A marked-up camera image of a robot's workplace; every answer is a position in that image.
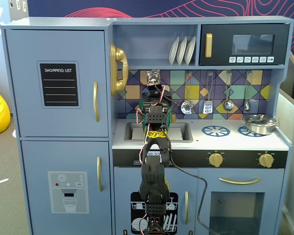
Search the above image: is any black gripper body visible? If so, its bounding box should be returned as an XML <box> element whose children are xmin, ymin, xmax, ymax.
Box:
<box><xmin>140</xmin><ymin>85</ymin><xmax>173</xmax><ymax>110</ymax></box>

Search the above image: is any steel pot with lid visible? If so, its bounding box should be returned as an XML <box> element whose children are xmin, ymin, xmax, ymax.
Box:
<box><xmin>241</xmin><ymin>114</ymin><xmax>281</xmax><ymax>136</ymax></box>

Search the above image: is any green cylindrical container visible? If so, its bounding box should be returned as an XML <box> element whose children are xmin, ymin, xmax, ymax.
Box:
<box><xmin>140</xmin><ymin>102</ymin><xmax>173</xmax><ymax>138</ymax></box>

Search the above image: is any metal skimmer utensil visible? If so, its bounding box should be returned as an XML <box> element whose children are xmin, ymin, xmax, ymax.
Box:
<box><xmin>180</xmin><ymin>71</ymin><xmax>195</xmax><ymax>115</ymax></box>

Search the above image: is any grey toy sink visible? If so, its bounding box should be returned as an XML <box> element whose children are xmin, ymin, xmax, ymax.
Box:
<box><xmin>123</xmin><ymin>121</ymin><xmax>194</xmax><ymax>143</ymax></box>

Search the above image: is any white toy plate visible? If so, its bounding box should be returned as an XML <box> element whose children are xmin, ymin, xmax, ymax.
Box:
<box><xmin>176</xmin><ymin>36</ymin><xmax>188</xmax><ymax>66</ymax></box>
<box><xmin>168</xmin><ymin>36</ymin><xmax>180</xmax><ymax>66</ymax></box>
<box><xmin>184</xmin><ymin>36</ymin><xmax>196</xmax><ymax>66</ymax></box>

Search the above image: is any metal slotted spatula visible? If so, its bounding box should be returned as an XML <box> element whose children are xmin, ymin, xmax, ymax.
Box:
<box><xmin>202</xmin><ymin>71</ymin><xmax>214</xmax><ymax>115</ymax></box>

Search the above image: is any blue toy kitchen unit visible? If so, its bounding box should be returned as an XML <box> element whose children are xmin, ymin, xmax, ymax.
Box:
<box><xmin>0</xmin><ymin>16</ymin><xmax>294</xmax><ymax>235</ymax></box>

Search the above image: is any gold toy telephone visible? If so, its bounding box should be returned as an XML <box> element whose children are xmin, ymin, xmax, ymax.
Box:
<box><xmin>109</xmin><ymin>43</ymin><xmax>129</xmax><ymax>97</ymax></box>

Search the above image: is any black stove control panel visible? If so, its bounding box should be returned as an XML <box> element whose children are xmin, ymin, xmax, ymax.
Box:
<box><xmin>112</xmin><ymin>149</ymin><xmax>289</xmax><ymax>169</ymax></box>

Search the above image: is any metal ladle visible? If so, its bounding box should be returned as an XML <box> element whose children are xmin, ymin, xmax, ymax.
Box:
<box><xmin>222</xmin><ymin>70</ymin><xmax>234</xmax><ymax>112</ymax></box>

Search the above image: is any gold stove knob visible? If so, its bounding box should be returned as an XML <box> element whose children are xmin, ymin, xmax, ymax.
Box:
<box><xmin>207</xmin><ymin>151</ymin><xmax>225</xmax><ymax>168</ymax></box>
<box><xmin>257</xmin><ymin>152</ymin><xmax>275</xmax><ymax>168</ymax></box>

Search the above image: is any blue oven door with window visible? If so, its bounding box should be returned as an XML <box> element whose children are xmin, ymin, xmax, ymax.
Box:
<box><xmin>197</xmin><ymin>168</ymin><xmax>285</xmax><ymax>235</ymax></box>

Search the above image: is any metal spoon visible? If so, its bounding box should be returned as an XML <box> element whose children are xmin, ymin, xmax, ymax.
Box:
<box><xmin>243</xmin><ymin>70</ymin><xmax>252</xmax><ymax>113</ymax></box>

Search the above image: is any black microwave door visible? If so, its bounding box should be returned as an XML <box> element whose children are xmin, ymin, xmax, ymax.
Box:
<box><xmin>198</xmin><ymin>23</ymin><xmax>290</xmax><ymax>66</ymax></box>

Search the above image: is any black shopping list board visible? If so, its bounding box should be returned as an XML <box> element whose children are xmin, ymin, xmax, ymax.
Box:
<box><xmin>36</xmin><ymin>60</ymin><xmax>82</xmax><ymax>109</ymax></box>

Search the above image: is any blue freezer door with dispenser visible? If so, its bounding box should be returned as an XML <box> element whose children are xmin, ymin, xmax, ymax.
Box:
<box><xmin>21</xmin><ymin>141</ymin><xmax>113</xmax><ymax>235</ymax></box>

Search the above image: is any tall blue fridge door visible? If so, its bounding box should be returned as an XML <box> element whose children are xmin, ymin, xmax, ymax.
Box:
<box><xmin>5</xmin><ymin>29</ymin><xmax>109</xmax><ymax>138</ymax></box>

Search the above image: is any small camera circuit board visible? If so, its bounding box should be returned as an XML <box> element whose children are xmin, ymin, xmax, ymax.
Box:
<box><xmin>146</xmin><ymin>70</ymin><xmax>161</xmax><ymax>86</ymax></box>

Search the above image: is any long gold fridge handle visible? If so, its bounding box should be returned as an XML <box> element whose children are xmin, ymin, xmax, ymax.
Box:
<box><xmin>93</xmin><ymin>81</ymin><xmax>100</xmax><ymax>122</ymax></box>

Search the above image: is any gold microwave handle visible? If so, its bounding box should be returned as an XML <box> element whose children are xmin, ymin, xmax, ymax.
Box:
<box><xmin>205</xmin><ymin>33</ymin><xmax>213</xmax><ymax>58</ymax></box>

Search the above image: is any short gold freezer handle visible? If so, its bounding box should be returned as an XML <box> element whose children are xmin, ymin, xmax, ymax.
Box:
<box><xmin>97</xmin><ymin>156</ymin><xmax>104</xmax><ymax>192</ymax></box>

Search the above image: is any black power cable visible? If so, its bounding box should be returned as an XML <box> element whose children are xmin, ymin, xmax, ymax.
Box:
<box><xmin>166</xmin><ymin>137</ymin><xmax>221</xmax><ymax>235</ymax></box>

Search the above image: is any gold dishwasher handle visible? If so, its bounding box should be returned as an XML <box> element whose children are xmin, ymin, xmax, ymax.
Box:
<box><xmin>184</xmin><ymin>191</ymin><xmax>190</xmax><ymax>225</ymax></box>

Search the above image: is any gold curved oven handle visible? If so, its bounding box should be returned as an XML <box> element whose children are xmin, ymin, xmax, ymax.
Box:
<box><xmin>219</xmin><ymin>177</ymin><xmax>262</xmax><ymax>186</ymax></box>

